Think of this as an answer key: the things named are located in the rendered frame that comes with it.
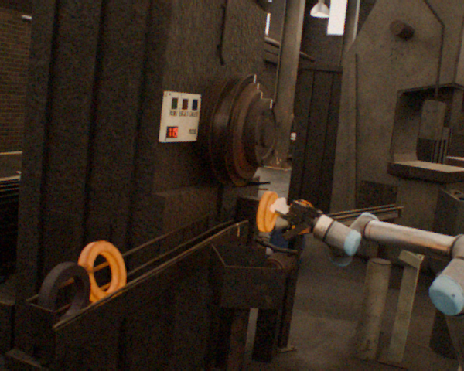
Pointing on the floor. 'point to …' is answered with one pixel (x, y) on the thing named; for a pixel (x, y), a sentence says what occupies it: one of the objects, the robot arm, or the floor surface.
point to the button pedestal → (403, 313)
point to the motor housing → (262, 333)
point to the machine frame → (123, 161)
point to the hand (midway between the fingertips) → (268, 206)
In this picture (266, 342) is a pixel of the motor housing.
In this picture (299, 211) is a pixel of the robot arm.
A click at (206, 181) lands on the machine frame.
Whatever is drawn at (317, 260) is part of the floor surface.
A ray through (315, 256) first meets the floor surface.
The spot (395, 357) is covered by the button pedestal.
